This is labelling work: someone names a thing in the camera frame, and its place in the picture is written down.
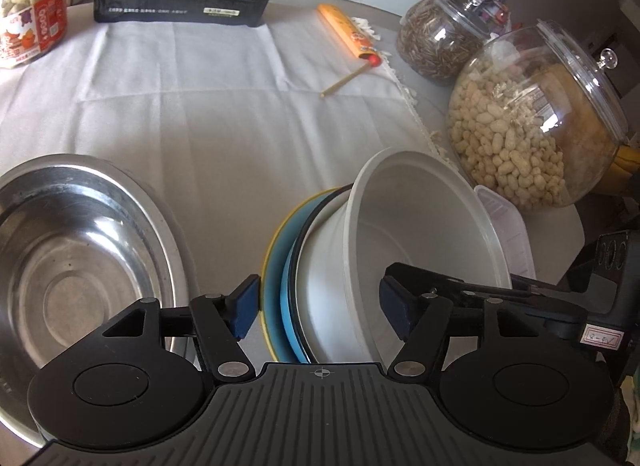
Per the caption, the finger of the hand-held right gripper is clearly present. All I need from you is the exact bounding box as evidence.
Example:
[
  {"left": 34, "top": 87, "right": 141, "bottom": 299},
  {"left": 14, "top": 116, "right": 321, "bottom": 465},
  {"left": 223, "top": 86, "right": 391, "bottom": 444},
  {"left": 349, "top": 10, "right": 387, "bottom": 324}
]
[{"left": 384, "top": 262, "right": 588, "bottom": 319}]

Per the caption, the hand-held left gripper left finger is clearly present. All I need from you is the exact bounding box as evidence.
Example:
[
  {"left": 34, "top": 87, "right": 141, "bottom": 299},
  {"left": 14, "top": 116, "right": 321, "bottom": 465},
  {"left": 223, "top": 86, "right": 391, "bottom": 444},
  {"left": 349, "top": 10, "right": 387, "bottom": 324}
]
[{"left": 102, "top": 275, "right": 262, "bottom": 381}]

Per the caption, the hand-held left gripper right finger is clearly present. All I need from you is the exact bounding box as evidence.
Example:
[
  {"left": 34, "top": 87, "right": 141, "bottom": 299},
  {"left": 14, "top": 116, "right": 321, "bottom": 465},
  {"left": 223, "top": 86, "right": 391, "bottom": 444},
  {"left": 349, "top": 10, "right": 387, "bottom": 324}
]
[{"left": 378, "top": 276, "right": 507, "bottom": 380}]

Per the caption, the white floral bowl yellow rim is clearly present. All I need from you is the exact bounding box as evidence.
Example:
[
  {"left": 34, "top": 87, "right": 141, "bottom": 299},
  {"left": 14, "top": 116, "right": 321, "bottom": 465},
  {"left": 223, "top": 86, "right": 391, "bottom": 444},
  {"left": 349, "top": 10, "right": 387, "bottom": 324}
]
[{"left": 261, "top": 188, "right": 341, "bottom": 362}]

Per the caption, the blue enamel bowl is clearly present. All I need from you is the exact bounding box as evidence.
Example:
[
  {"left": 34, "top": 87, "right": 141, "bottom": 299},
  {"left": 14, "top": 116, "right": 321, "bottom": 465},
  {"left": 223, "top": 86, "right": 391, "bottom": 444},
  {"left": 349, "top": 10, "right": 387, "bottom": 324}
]
[{"left": 280, "top": 185, "right": 353, "bottom": 364}]

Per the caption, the white paper bowl orange logo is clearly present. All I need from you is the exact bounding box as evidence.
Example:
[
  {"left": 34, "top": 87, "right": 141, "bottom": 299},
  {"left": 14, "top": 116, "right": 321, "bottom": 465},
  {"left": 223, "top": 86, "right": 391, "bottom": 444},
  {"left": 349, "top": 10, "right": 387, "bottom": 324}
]
[{"left": 295, "top": 147, "right": 513, "bottom": 364}]

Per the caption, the stainless steel bowl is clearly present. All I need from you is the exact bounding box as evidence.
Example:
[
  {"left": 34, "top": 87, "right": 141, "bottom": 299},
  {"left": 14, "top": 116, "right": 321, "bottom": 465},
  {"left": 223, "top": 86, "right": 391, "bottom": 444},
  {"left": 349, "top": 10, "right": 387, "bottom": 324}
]
[{"left": 0, "top": 153, "right": 188, "bottom": 449}]

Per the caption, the yellow cushion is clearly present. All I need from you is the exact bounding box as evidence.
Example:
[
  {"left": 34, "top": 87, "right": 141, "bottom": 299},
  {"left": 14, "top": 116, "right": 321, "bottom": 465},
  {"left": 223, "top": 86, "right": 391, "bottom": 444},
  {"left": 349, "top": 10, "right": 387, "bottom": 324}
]
[{"left": 607, "top": 142, "right": 640, "bottom": 193}]

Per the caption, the large clear jar of peanuts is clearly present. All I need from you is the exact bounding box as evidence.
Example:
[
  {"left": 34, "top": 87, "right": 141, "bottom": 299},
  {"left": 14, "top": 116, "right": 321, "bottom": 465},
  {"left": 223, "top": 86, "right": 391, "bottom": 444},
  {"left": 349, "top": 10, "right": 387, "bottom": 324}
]
[{"left": 446, "top": 20, "right": 630, "bottom": 211}]

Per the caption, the white tablecloth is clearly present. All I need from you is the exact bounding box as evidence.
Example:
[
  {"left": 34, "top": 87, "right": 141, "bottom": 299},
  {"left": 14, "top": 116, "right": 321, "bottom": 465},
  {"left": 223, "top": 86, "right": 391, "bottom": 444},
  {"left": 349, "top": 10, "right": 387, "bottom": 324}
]
[{"left": 0, "top": 6, "right": 453, "bottom": 367}]

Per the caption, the wooden chopstick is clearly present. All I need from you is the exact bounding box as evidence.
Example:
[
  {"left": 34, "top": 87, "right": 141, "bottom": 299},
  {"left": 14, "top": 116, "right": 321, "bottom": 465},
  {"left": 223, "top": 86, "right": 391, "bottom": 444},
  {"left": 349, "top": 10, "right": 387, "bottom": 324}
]
[{"left": 320, "top": 66, "right": 369, "bottom": 97}]

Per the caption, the clear jar of sunflower seeds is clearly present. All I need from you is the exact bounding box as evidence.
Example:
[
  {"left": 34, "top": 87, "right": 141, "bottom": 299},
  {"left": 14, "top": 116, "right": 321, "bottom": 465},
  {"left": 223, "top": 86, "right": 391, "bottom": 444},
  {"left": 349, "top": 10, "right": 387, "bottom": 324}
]
[{"left": 397, "top": 0, "right": 493, "bottom": 86}]

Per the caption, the orange chopstick packet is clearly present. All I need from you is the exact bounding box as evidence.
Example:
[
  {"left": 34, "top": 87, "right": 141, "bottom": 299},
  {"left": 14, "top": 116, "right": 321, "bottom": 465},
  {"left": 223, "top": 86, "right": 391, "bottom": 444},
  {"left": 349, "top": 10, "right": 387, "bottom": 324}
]
[{"left": 317, "top": 4, "right": 383, "bottom": 69}]

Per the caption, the small peanut jar gold lid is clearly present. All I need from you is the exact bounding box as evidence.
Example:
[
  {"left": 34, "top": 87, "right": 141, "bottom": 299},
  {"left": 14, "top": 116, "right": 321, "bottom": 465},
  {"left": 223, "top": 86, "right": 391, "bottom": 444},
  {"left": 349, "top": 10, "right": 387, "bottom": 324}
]
[{"left": 0, "top": 0, "right": 68, "bottom": 70}]

